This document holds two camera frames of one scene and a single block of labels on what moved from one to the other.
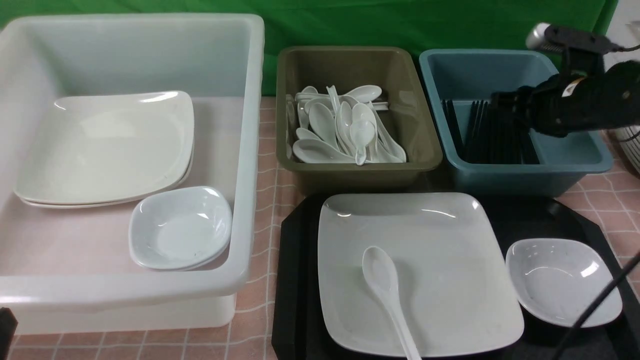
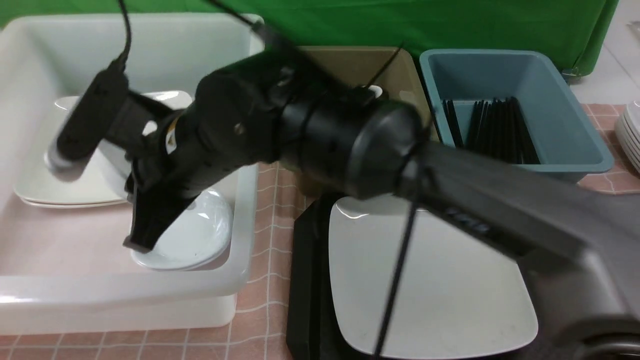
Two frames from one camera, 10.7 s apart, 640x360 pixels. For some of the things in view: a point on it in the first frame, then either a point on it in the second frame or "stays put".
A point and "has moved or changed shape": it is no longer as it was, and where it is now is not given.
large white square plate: [455, 289] has moved or changed shape
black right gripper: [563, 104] -> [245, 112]
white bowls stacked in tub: [180, 229] stays put
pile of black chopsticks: [496, 134] stays put
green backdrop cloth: [436, 25] stays put
